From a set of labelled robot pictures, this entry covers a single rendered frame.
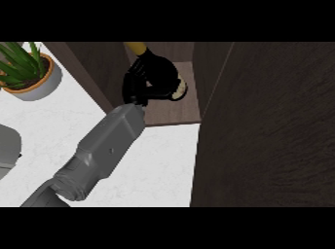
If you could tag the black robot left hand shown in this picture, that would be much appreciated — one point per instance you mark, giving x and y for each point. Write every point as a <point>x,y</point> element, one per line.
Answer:
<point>156,73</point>

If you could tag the wine bottle with yellow neck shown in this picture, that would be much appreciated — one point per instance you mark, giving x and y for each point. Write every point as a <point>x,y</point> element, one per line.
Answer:
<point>134,47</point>

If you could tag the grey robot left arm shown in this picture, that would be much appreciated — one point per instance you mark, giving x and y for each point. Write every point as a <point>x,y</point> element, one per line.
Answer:
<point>109,142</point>

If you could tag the dark brown wooden cabinet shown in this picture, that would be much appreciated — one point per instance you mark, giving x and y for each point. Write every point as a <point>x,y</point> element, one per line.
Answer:
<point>101,69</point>

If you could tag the dark brown cabinet door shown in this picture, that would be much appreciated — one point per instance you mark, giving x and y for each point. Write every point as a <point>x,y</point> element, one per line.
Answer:
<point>278,129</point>

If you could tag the green plant in grey pot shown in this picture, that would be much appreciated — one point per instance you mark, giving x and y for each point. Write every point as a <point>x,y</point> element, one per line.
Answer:
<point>36,82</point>

